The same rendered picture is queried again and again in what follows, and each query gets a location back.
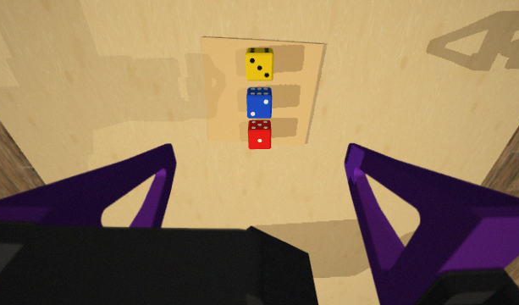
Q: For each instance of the red dice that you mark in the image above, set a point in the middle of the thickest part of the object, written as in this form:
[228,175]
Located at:
[259,134]

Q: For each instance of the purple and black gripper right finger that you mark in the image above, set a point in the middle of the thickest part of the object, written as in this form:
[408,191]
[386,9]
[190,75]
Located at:
[463,226]

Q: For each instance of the tan square mat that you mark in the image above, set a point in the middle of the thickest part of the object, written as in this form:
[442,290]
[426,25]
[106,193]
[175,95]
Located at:
[295,70]

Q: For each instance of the blue dice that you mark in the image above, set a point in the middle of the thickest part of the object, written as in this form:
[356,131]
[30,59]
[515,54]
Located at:
[259,102]

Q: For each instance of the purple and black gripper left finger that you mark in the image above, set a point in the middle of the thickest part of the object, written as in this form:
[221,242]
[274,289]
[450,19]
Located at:
[81,199]

